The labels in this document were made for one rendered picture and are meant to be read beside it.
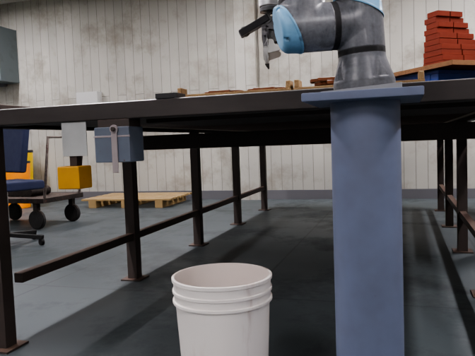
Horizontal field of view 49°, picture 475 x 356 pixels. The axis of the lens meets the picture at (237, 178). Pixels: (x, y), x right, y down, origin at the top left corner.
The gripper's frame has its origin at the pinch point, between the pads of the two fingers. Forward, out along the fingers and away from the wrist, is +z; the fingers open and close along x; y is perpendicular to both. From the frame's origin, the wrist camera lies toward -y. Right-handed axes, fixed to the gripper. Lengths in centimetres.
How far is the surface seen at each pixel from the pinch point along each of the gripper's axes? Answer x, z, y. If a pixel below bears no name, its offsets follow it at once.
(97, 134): -12, 22, -57
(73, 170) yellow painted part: -10, 34, -68
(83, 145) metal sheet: -8, 25, -65
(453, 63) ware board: 18, 0, 69
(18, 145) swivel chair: 223, 21, -211
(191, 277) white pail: -24, 69, -25
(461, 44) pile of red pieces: 59, -14, 85
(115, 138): -14, 23, -51
